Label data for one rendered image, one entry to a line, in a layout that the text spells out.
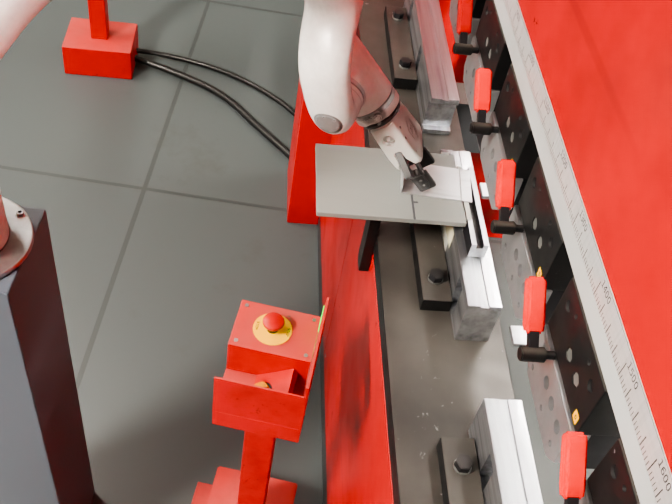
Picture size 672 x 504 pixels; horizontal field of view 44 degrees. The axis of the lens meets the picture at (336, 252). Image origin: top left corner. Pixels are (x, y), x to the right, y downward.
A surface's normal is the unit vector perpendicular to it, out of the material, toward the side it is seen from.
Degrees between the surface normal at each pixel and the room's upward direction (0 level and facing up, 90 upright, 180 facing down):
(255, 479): 90
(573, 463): 39
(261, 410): 90
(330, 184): 0
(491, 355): 0
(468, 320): 90
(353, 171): 0
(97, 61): 90
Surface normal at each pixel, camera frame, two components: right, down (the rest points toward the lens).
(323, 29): -0.33, 0.17
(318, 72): -0.40, 0.40
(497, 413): 0.14, -0.66
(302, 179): 0.03, 0.74
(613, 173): -0.99, -0.07
